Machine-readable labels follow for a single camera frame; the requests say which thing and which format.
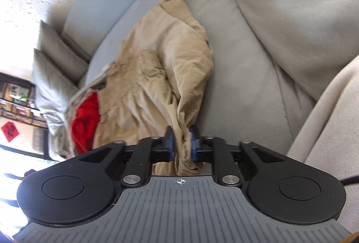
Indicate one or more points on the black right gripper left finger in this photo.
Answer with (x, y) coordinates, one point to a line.
(149, 151)

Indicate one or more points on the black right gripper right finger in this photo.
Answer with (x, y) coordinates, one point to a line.
(215, 151)

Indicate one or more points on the beige khaki pants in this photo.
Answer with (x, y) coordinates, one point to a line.
(158, 81)

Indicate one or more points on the red garment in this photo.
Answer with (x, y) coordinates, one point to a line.
(84, 124)

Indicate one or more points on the light beige garment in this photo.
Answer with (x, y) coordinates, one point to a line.
(61, 144)

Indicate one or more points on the grey throw pillow front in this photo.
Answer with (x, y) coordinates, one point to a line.
(53, 91)

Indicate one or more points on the grey throw pillow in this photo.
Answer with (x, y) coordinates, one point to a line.
(53, 91)
(53, 46)

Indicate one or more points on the grey sofa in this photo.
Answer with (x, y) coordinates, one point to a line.
(285, 71)

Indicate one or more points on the dark wooden bookshelf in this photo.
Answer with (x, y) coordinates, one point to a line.
(18, 101)

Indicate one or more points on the grey throw pillow rear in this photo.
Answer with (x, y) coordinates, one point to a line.
(53, 46)

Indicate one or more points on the red paper wall decoration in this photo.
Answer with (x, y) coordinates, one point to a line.
(10, 131)

